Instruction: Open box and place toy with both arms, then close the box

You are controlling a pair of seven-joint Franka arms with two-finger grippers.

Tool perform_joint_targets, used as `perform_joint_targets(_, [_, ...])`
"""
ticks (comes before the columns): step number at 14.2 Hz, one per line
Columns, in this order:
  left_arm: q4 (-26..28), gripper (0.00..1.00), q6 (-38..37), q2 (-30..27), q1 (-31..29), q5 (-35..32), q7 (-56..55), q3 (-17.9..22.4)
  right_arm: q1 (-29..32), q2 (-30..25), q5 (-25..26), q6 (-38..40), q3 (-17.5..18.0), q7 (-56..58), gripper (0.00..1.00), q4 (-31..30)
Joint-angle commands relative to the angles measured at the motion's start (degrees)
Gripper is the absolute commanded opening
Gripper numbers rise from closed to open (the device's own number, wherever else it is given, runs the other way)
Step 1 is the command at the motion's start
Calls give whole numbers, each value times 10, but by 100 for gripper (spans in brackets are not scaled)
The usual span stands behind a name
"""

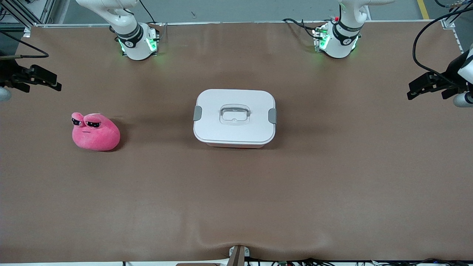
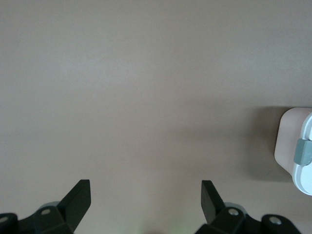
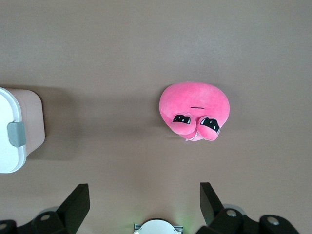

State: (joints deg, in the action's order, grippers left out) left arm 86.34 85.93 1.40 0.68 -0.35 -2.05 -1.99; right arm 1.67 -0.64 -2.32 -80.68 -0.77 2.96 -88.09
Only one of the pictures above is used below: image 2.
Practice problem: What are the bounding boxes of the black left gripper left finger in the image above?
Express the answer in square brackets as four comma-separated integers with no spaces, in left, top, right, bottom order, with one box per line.
[0,179,92,234]

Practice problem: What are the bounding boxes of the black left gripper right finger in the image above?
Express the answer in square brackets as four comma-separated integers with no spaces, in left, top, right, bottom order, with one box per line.
[195,180,301,234]

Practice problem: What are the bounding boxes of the white box lid grey clips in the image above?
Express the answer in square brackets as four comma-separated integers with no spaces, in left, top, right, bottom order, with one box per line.
[291,112,312,196]

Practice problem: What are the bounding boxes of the pink translucent plastic box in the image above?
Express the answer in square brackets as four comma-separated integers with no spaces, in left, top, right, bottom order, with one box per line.
[274,107,312,176]

